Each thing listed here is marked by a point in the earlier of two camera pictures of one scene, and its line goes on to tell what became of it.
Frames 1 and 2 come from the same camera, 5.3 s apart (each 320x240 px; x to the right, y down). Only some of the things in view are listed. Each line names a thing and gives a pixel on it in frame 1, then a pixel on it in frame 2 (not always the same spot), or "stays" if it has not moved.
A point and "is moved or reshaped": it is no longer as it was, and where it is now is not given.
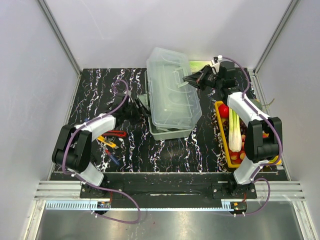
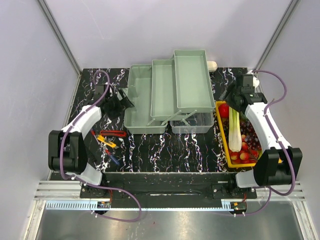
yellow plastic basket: (276, 160) stays
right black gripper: (197, 80) to (230, 90)
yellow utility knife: (102, 138) stays
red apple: (224, 111) stays
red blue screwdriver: (107, 152) stays
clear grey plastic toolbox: (172, 102) is moved or reshaped
